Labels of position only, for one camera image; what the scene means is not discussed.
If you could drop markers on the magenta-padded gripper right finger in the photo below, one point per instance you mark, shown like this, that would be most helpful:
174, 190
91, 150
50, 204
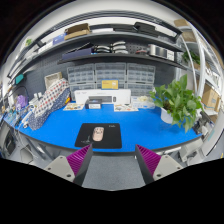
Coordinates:
151, 159

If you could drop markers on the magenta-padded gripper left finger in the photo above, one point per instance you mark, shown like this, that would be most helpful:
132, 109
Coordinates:
75, 160

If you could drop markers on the rose gold computer mouse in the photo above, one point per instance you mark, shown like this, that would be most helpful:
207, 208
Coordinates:
98, 134

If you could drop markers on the black mouse pad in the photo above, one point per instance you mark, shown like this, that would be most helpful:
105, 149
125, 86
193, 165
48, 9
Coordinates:
113, 136

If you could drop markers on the printed picture sheet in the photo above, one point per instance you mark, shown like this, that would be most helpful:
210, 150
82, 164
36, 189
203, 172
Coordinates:
73, 106
125, 107

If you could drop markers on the white and blue tissue box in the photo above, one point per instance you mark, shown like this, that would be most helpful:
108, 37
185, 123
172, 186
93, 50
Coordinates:
141, 102

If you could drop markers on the small black box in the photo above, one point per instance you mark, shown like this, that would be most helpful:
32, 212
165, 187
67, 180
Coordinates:
93, 104

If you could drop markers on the patterned fabric bag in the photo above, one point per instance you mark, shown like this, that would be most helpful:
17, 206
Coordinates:
50, 103

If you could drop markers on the potted green plant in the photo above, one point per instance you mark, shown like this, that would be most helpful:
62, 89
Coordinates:
178, 100

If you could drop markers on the white keyboard box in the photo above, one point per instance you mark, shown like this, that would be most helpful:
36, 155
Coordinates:
81, 95

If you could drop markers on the purple small object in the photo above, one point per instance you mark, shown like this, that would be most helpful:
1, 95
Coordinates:
21, 102

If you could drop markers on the yellow card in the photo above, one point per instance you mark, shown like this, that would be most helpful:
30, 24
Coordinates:
110, 84

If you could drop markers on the white crate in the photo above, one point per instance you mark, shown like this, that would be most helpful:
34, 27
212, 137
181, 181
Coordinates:
52, 79

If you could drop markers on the white metal shelf rack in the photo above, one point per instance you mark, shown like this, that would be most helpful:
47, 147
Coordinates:
210, 96

